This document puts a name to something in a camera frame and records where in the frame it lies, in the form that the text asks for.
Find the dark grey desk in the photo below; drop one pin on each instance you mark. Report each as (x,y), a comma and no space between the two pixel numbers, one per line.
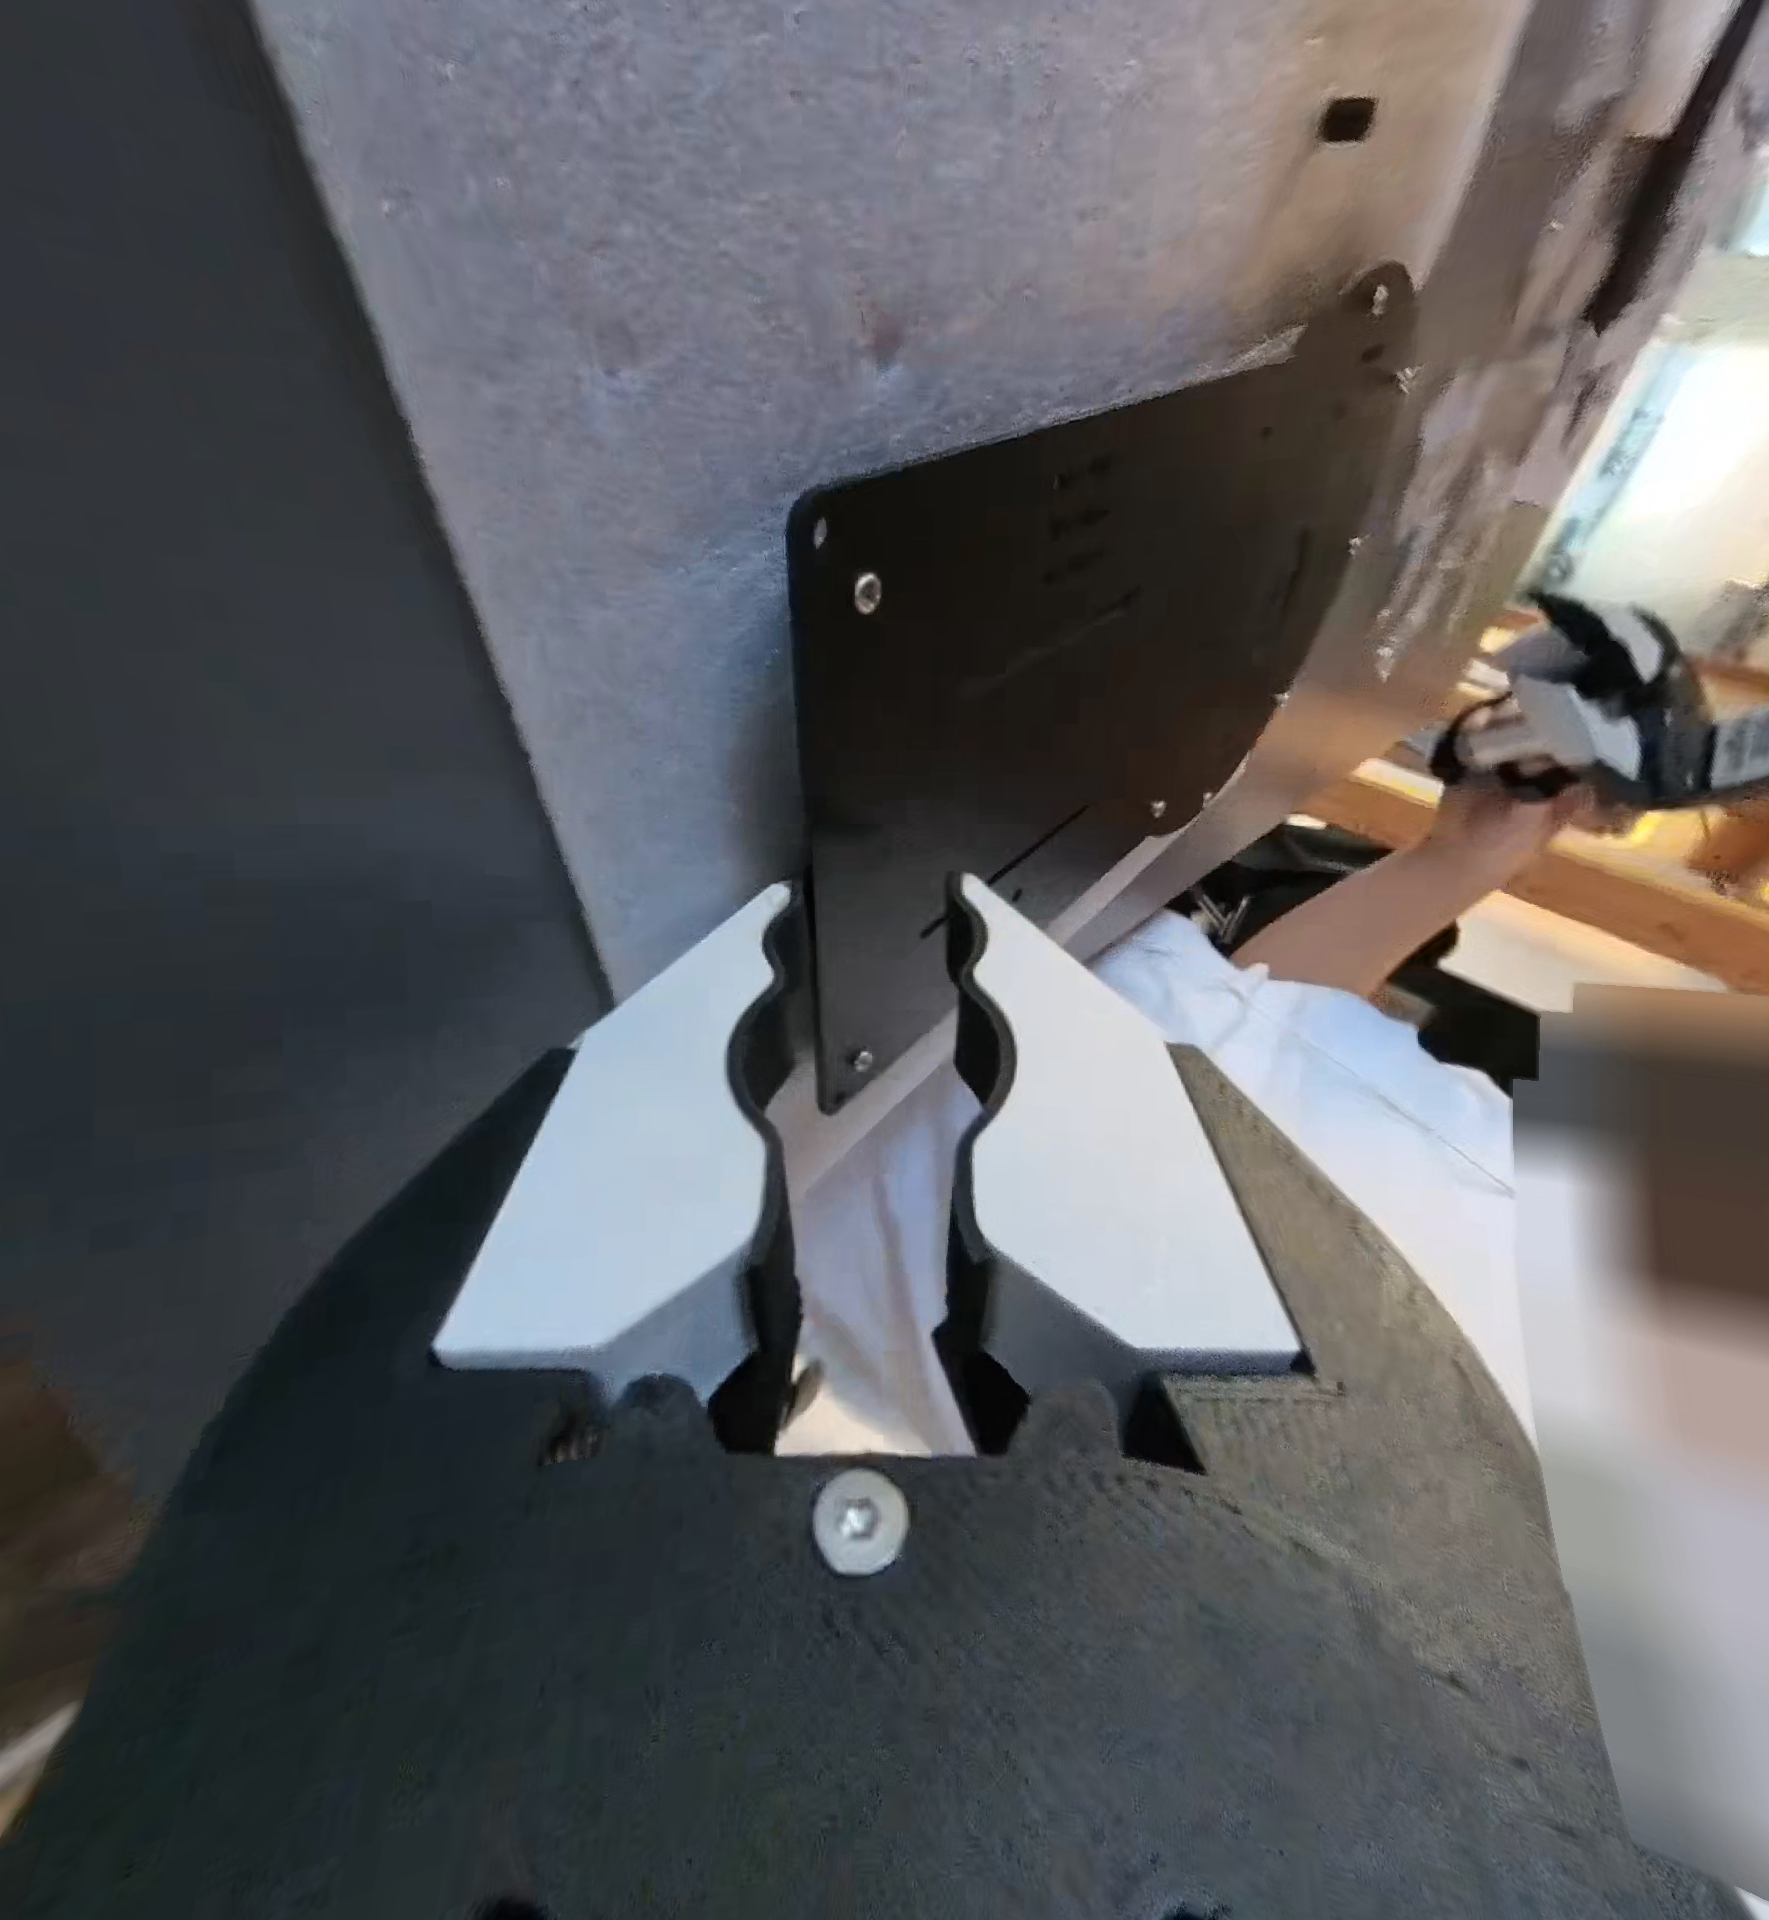
(192,600)

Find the person's right hand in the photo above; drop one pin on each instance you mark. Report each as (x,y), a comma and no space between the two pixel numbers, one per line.
(1498,817)

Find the person's right forearm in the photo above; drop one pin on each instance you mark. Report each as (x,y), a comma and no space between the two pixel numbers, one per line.
(1382,915)

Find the black metal base plate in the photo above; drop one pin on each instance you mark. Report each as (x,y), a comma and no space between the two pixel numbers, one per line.
(1063,631)

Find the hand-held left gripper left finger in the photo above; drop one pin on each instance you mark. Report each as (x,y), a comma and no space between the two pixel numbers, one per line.
(630,1184)

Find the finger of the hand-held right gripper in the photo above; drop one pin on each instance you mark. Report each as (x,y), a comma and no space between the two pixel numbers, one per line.
(1590,637)
(1590,717)

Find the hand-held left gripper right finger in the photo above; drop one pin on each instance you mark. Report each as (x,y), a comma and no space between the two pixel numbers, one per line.
(1126,1203)

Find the person's white shirt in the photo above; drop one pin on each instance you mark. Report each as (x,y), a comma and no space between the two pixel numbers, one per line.
(1321,1094)

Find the grey foam sheet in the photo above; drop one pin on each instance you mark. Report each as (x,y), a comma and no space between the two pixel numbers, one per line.
(824,272)

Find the small black rubber piece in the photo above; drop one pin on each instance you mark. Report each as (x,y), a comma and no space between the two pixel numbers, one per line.
(1348,119)

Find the wooden railing beam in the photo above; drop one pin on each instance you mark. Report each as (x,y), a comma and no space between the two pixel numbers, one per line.
(1620,898)

